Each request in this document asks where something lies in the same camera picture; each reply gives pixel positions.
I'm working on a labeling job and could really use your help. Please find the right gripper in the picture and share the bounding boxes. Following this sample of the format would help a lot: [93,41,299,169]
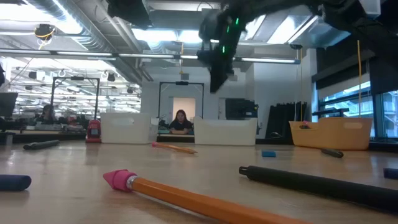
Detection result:
[210,37,237,94]

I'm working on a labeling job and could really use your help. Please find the black crayon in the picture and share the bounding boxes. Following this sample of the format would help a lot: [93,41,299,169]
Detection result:
[321,148,345,159]

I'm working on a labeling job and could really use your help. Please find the black pen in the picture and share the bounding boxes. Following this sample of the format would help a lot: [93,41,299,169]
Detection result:
[23,139,60,151]
[238,165,398,215]

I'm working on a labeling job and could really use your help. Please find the dark crayon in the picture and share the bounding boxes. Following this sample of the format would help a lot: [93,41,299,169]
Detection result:
[382,167,398,180]

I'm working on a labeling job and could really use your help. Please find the blue crayon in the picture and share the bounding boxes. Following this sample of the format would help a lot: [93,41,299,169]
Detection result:
[0,174,32,192]

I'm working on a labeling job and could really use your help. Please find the black equipment rack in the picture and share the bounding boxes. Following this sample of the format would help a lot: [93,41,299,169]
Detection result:
[224,98,259,121]

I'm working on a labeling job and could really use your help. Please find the large white plastic bin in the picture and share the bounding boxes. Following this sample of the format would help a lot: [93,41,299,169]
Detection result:
[193,116,259,146]

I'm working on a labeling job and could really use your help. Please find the person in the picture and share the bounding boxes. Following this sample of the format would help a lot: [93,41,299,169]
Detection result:
[39,104,57,124]
[169,109,193,131]

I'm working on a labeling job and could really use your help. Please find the black folding panels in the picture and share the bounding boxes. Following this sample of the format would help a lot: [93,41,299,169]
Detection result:
[266,101,308,139]

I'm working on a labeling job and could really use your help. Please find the small white plastic bin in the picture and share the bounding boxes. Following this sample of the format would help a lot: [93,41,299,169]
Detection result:
[99,112,153,145]

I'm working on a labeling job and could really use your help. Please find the yellow plastic bin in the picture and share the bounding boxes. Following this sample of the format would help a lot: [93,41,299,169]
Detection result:
[289,116,373,151]

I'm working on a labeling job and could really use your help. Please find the long ceiling light strip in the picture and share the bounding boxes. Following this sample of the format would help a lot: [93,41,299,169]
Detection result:
[0,49,301,65]

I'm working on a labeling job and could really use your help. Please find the background desk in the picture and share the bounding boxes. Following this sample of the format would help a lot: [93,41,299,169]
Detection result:
[0,123,87,144]

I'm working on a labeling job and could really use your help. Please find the black monitor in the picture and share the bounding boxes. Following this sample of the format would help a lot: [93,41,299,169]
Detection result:
[0,91,19,119]

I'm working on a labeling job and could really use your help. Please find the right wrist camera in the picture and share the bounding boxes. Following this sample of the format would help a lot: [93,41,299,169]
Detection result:
[197,49,216,68]

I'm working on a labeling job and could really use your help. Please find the black stand frame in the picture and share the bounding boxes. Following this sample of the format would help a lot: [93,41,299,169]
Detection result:
[49,76,101,121]
[157,81,205,133]

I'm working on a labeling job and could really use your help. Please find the rectangular silver air duct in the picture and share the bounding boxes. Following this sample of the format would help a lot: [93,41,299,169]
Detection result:
[245,14,352,49]

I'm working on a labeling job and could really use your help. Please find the round silver air duct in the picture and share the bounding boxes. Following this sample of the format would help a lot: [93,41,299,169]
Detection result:
[26,0,155,83]

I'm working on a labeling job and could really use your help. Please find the yellow black cable reel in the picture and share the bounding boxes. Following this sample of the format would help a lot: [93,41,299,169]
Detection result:
[33,23,57,50]

